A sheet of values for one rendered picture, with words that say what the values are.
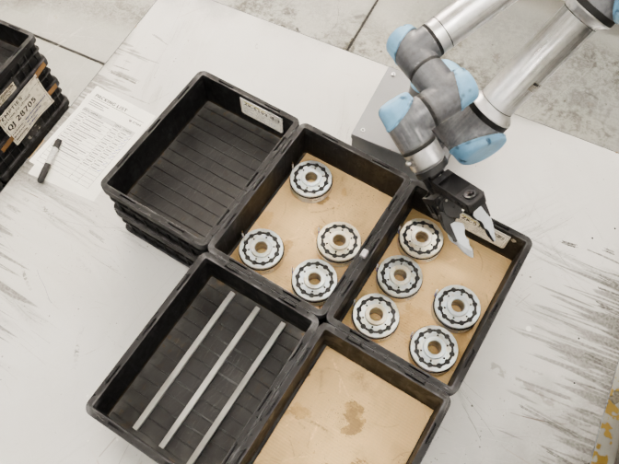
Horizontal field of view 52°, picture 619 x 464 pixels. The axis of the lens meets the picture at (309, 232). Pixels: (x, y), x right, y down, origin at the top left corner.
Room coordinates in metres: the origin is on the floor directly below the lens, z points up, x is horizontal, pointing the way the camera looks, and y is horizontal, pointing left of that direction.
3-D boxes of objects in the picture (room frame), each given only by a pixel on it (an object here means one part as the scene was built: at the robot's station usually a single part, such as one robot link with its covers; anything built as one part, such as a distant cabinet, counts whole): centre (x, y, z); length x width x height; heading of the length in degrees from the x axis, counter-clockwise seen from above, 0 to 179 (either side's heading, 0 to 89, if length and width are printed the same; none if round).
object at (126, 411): (0.32, 0.20, 0.87); 0.40 x 0.30 x 0.11; 149
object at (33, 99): (1.32, 0.98, 0.41); 0.31 x 0.02 x 0.16; 154
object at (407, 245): (0.63, -0.26, 0.86); 0.10 x 0.10 x 0.01
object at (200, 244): (0.81, 0.25, 0.92); 0.40 x 0.30 x 0.02; 149
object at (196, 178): (0.81, 0.25, 0.87); 0.40 x 0.30 x 0.11; 149
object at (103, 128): (1.00, 0.61, 0.70); 0.33 x 0.23 x 0.01; 155
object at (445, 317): (0.47, -0.33, 0.86); 0.10 x 0.10 x 0.01
